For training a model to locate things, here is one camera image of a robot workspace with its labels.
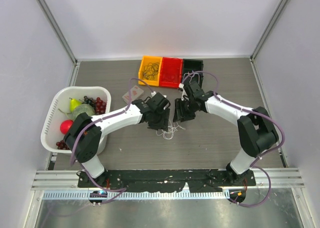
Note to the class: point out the red plastic bin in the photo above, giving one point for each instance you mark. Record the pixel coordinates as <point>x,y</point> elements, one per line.
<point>171,72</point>

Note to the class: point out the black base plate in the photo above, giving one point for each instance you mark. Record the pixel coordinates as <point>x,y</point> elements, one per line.
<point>173,180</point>

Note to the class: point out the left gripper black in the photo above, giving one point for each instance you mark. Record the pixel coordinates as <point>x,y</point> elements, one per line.
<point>163,124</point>

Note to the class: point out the small red grape bunch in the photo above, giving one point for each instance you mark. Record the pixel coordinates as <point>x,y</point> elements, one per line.
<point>61,145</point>

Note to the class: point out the black plastic bin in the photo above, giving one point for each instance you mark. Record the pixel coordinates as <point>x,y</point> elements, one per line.
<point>189,66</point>

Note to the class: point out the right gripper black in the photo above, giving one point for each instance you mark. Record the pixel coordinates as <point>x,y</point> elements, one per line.
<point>180,114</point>

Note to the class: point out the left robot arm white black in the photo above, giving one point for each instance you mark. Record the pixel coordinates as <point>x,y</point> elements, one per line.
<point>86,133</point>

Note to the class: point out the white plastic basket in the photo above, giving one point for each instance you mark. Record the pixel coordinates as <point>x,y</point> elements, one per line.
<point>61,103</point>

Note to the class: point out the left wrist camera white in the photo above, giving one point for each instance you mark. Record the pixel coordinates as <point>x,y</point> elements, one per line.
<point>154,93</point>

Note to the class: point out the green yellow pear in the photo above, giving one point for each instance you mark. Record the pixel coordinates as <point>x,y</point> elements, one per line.
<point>74,103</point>

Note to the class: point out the playing card box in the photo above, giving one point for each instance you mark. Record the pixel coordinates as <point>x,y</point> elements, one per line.
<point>136,92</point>

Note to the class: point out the dark red grape bunch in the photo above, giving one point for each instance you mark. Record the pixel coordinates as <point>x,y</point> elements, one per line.
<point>97,104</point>

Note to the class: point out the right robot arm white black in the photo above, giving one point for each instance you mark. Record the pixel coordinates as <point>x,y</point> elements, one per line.
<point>256,131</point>

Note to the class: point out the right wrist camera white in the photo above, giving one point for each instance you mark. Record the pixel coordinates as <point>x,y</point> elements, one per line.
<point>182,90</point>

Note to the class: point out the red apple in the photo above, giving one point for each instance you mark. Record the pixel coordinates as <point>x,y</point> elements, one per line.
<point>65,126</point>

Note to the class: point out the green melon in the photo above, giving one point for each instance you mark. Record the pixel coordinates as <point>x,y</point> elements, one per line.
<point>83,108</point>

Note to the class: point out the white slotted cable duct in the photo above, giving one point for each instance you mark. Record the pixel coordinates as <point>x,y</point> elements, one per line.
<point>98,195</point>

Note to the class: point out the yellow plastic bin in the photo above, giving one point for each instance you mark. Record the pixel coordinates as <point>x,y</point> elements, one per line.
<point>150,70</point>

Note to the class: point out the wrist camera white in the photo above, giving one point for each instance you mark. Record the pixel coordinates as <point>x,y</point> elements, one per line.
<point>182,90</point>
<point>154,93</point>

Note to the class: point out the aluminium frame rail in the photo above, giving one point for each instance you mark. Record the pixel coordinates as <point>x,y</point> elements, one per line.
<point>55,180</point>

